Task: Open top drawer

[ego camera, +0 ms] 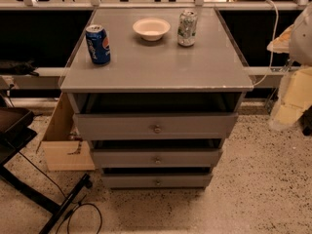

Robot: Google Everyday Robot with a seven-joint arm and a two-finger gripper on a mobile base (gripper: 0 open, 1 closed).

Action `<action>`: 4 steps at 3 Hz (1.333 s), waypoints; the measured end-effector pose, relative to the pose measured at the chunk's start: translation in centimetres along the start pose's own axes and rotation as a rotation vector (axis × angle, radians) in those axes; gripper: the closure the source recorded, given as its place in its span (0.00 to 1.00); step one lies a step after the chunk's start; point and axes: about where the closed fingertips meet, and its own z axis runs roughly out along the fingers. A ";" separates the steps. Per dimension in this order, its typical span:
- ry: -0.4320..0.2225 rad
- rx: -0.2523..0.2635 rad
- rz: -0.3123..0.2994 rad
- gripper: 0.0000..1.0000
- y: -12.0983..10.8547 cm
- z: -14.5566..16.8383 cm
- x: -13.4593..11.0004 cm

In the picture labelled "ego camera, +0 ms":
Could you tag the grey drawer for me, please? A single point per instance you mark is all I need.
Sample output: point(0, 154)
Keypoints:
point(157, 180)
point(154, 126)
point(156, 158)

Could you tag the grey drawer cabinet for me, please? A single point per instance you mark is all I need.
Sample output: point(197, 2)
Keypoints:
point(146, 77)

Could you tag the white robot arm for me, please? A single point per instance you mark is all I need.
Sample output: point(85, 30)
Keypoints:
point(295, 91)

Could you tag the grey top drawer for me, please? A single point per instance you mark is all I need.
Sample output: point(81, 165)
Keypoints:
point(154, 126)

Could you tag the wooden board panel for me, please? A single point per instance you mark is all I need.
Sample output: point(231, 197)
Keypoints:
point(64, 149)

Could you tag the green and silver soda can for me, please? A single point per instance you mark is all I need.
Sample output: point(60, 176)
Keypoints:
point(187, 28)

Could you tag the blue Pepsi can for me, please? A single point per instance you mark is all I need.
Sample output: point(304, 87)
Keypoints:
point(98, 44)

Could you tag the grey middle drawer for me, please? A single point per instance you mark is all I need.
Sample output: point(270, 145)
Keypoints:
point(156, 158)

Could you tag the grey bottom drawer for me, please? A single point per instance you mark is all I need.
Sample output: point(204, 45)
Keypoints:
point(157, 180)

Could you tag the white bowl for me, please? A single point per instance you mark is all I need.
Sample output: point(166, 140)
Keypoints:
point(151, 29)

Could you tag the black stand frame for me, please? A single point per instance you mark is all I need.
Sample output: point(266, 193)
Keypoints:
point(14, 136)

